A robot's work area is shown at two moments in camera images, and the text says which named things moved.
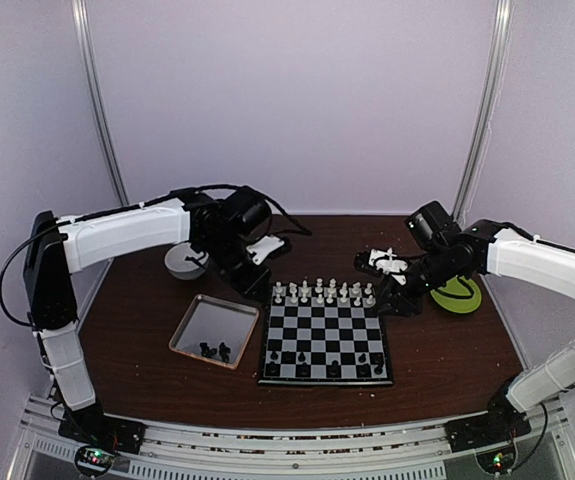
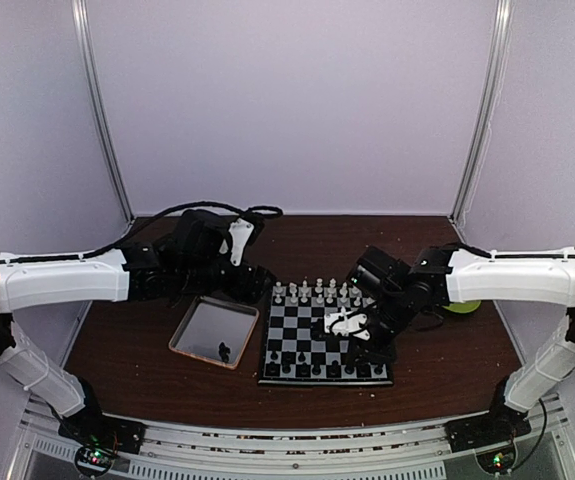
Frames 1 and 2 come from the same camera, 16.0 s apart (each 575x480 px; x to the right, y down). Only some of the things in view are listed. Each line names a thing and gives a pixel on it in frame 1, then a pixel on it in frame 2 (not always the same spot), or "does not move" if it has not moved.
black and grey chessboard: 325,335 does not move
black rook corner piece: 270,369 does not move
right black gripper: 406,304 to 384,354
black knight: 363,370 does not move
